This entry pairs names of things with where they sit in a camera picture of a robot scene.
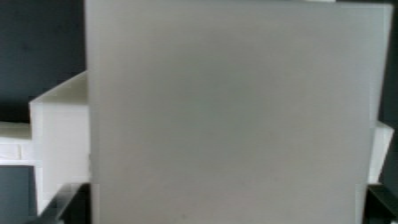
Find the white cabinet top block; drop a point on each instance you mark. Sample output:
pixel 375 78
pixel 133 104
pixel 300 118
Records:
pixel 236 36

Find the white cabinet body box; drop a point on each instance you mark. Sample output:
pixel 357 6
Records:
pixel 58 140

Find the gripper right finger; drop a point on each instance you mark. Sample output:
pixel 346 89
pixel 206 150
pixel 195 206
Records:
pixel 380 208

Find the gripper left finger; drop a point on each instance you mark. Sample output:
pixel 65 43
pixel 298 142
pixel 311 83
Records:
pixel 67 209

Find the white U-shaped fence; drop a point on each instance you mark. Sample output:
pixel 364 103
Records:
pixel 16 150

